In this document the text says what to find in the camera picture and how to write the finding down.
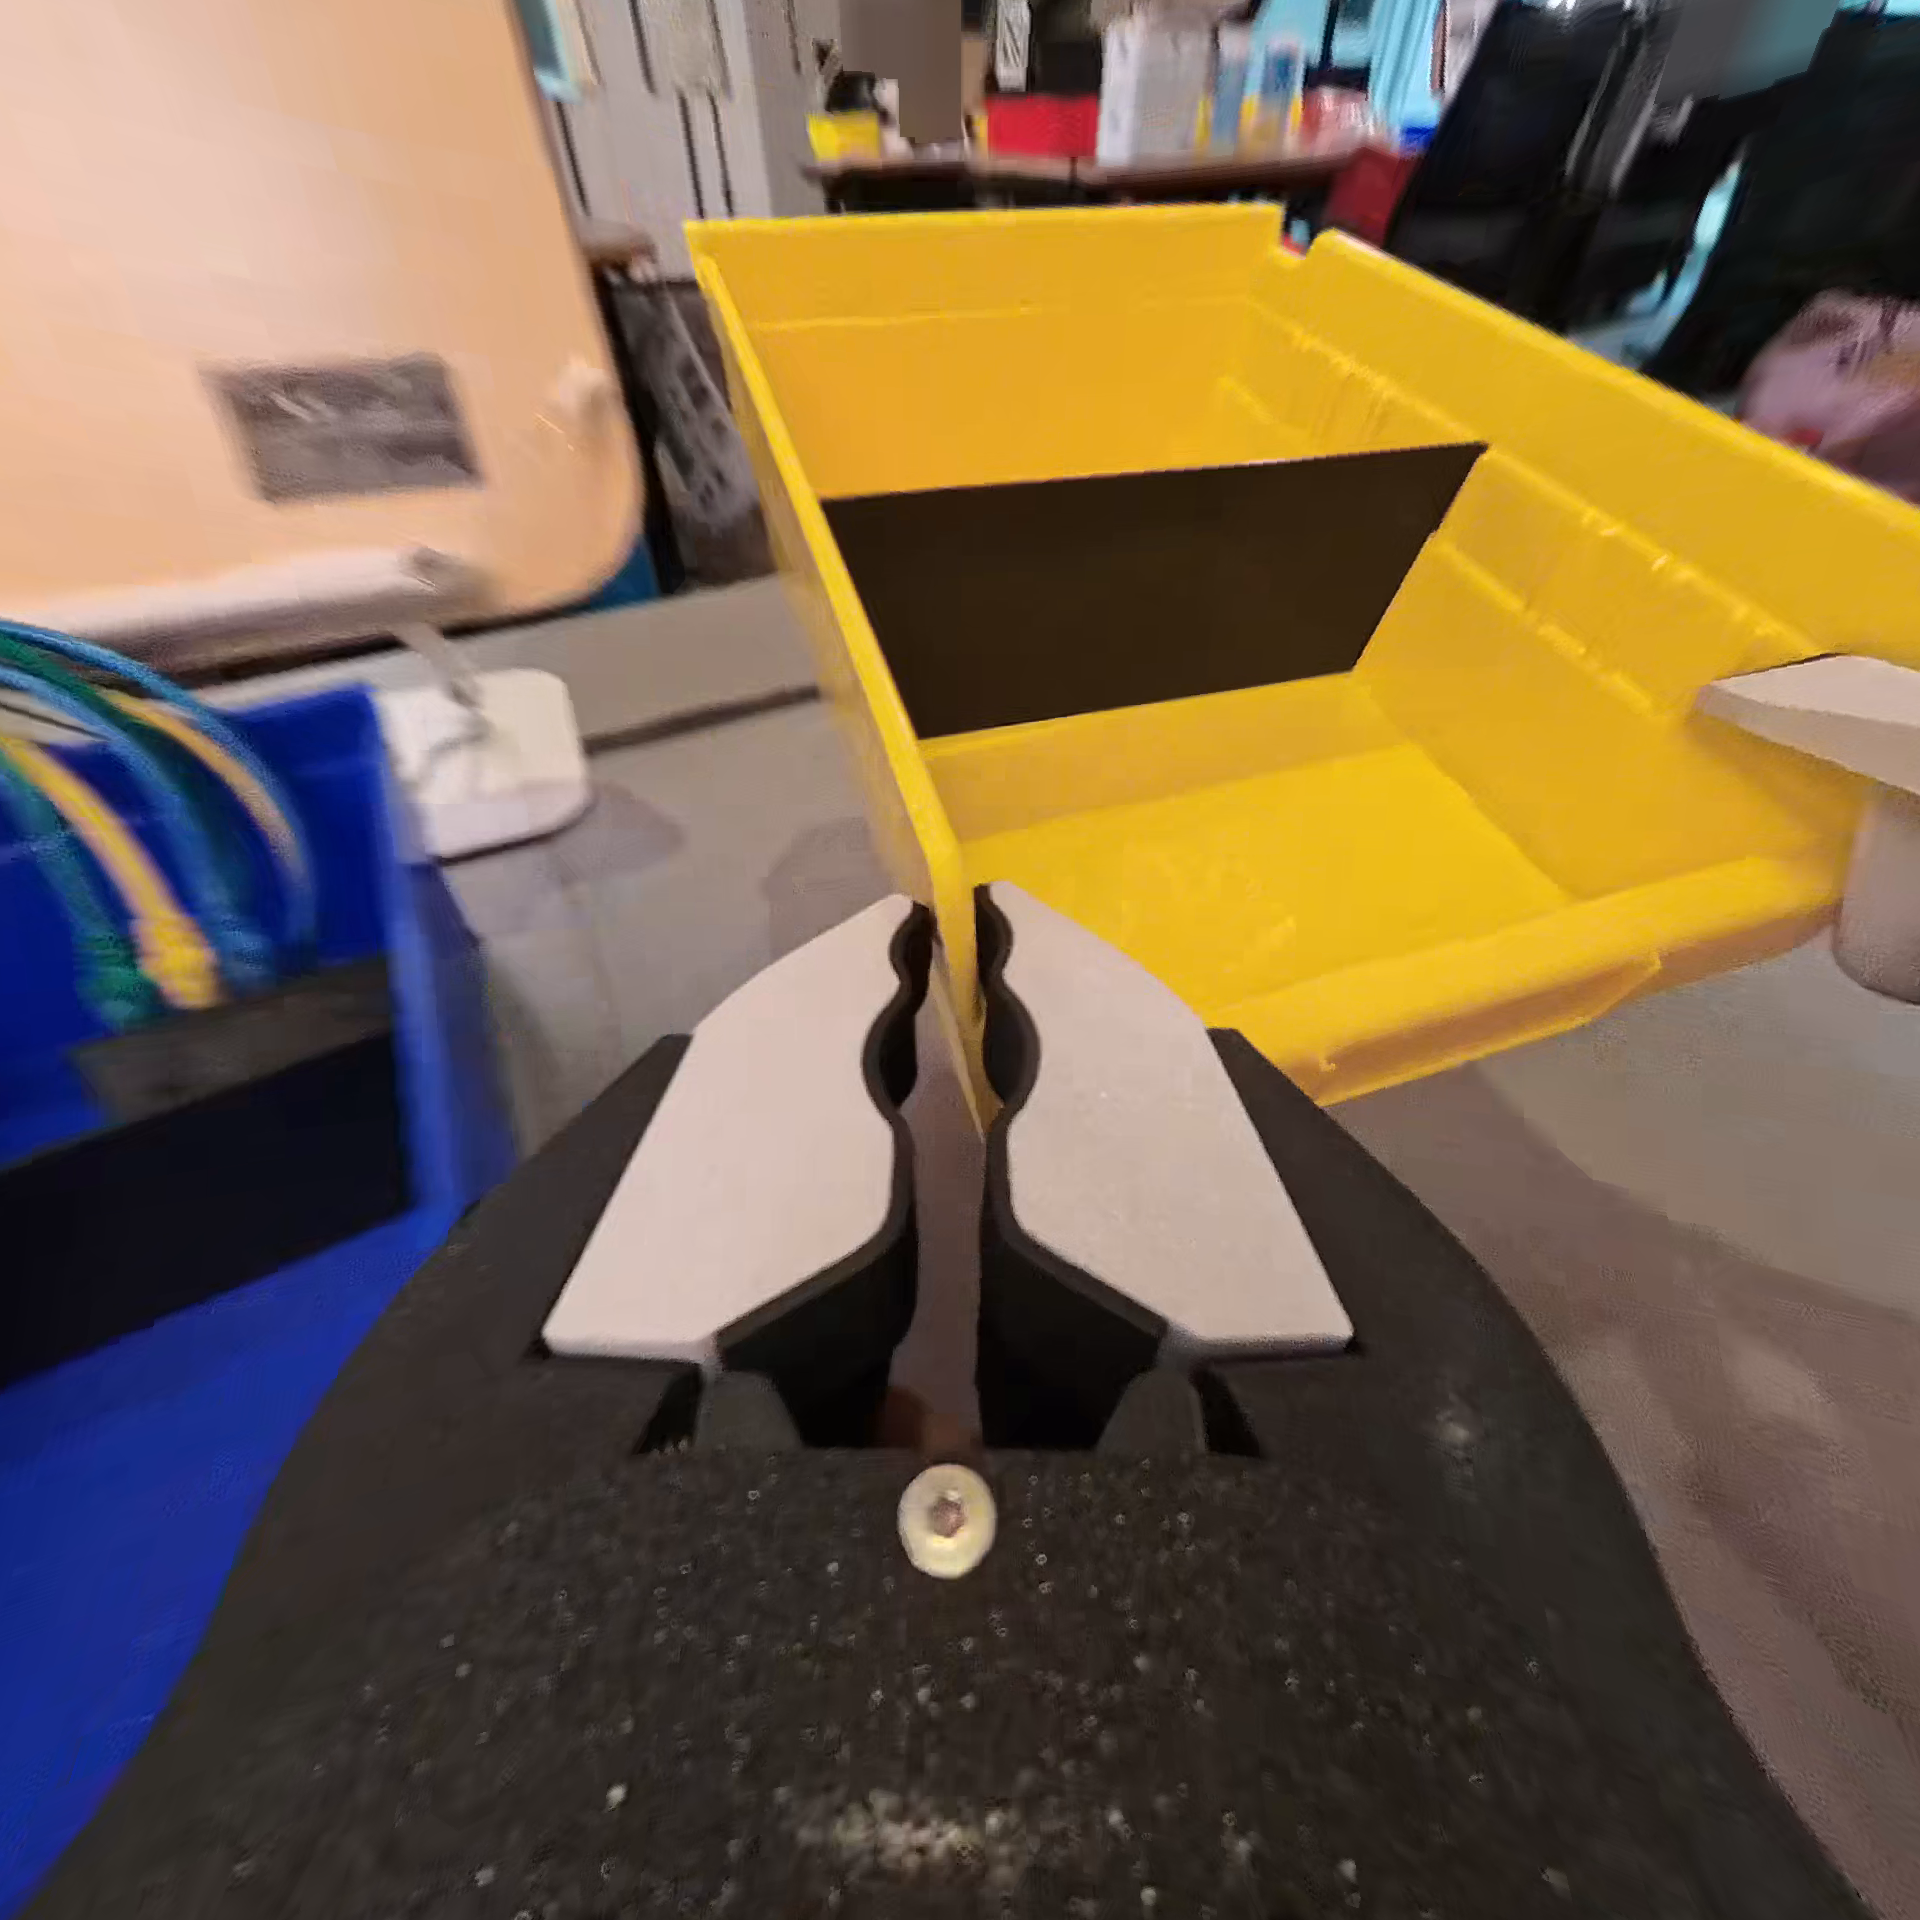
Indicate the black ethernet switch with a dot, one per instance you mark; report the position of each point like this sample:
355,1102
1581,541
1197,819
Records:
195,1200

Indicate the small yellow box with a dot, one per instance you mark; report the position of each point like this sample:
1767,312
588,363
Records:
845,134

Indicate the pink cloth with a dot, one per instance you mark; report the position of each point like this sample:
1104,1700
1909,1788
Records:
1845,375

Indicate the black bin divider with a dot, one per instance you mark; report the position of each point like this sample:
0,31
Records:
1124,585

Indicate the wooden tilting board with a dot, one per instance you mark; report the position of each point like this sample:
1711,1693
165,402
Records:
225,194

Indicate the white stand base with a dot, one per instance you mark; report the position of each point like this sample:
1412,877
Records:
495,765

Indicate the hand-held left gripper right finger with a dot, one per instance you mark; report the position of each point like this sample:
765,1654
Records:
1154,1155

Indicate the yellow plastic bin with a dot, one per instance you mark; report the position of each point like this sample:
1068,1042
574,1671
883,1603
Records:
1274,854

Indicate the background table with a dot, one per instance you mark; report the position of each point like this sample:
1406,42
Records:
1140,172

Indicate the red box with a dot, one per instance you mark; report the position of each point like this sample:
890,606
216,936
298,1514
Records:
1042,129

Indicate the blue plastic bin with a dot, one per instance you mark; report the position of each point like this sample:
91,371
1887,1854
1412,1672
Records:
150,1500

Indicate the white bag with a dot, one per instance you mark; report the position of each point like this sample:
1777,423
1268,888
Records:
1154,90

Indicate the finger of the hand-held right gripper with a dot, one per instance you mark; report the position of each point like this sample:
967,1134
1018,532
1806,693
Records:
1815,712

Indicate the black office chair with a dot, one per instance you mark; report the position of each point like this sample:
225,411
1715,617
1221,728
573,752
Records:
1514,151

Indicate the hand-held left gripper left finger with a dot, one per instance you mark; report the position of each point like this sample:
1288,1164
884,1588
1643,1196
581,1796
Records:
721,1155

